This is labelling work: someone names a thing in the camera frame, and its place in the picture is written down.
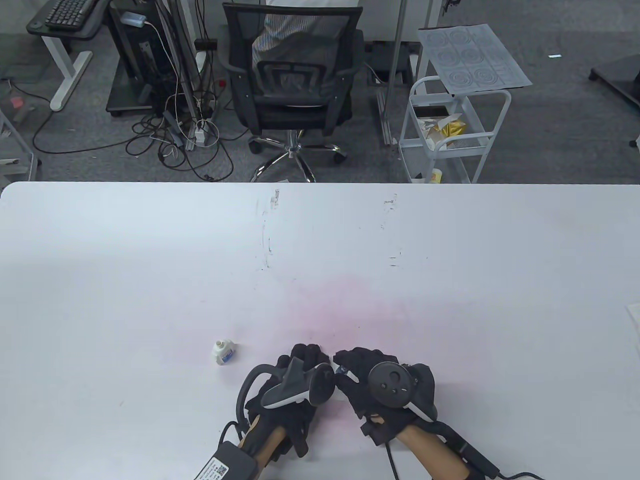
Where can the person's left hand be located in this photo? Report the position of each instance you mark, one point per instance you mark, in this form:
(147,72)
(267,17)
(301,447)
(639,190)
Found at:
(300,425)

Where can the person's right hand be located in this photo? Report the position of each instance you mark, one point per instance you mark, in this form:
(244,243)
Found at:
(355,395)

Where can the clear correction fluid brush cap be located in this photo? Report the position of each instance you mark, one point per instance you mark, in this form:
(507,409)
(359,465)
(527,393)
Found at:
(342,370)

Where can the white correction fluid bottle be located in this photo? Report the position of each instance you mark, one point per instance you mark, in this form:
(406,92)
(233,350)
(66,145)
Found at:
(225,352)

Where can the person's right forearm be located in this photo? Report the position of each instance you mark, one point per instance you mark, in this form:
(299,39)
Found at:
(435,457)

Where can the person's left forearm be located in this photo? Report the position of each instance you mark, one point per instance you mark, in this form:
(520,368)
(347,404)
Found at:
(265,440)

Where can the black left hand controller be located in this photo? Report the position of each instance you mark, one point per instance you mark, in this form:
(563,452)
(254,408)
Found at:
(300,387)

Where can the black hand controller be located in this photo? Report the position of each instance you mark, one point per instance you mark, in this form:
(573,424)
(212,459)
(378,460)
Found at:
(392,385)
(300,387)

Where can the black right hand controller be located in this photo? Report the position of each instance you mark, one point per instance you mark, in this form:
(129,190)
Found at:
(392,385)

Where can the white rolling cart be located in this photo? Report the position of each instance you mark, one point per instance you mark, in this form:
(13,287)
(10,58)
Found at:
(450,150)

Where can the white crumpled wrapper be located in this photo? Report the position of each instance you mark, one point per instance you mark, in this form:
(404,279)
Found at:
(432,130)

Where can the yellow packet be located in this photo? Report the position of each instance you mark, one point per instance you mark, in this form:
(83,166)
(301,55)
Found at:
(452,129)

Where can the white paper sheet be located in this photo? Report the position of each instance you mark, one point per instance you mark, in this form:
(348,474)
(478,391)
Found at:
(635,322)

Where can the black mesh office chair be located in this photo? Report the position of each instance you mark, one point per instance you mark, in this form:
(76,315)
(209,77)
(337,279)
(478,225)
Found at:
(290,100)

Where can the white power strip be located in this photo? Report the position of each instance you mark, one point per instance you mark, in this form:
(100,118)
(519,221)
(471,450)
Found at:
(199,132)

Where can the aluminium pole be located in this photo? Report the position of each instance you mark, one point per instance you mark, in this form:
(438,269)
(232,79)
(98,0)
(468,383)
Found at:
(397,70)

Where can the black floor box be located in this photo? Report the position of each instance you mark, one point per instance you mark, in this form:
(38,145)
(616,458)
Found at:
(385,57)

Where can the circle pattern printed sheet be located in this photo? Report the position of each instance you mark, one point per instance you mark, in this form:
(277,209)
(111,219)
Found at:
(475,57)

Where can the black equipment platform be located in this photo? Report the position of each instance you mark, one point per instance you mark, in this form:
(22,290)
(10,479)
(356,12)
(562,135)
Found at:
(617,77)

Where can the black computer tower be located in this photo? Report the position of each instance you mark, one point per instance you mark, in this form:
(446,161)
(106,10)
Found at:
(137,45)

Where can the white power adapter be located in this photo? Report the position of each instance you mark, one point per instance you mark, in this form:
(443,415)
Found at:
(132,19)

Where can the black desk white legs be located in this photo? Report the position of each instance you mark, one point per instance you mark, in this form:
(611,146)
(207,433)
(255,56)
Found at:
(65,55)

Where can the black keyboard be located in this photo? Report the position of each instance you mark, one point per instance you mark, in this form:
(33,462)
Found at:
(70,12)

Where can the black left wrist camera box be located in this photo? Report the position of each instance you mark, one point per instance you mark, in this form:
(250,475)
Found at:
(225,462)

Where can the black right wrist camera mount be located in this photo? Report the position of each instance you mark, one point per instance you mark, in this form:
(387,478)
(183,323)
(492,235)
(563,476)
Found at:
(467,450)

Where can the aluminium stand frame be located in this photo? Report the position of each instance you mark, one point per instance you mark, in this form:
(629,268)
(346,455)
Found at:
(182,75)

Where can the metal rack frame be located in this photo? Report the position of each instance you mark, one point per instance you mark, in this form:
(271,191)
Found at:
(20,150)

